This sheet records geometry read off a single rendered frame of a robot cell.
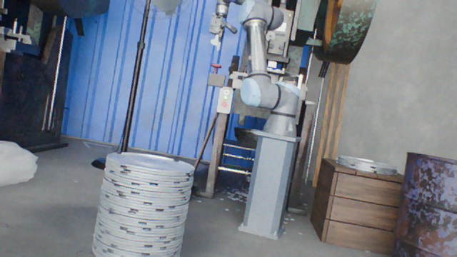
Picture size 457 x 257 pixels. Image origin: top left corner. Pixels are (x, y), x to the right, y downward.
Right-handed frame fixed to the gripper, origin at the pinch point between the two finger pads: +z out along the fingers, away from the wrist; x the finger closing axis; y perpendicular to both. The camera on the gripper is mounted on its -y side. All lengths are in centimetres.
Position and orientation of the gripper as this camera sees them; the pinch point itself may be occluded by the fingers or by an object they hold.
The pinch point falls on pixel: (218, 49)
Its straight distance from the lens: 252.0
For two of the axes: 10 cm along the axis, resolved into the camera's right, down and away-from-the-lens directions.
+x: -0.2, 0.5, -10.0
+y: -9.8, -1.8, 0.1
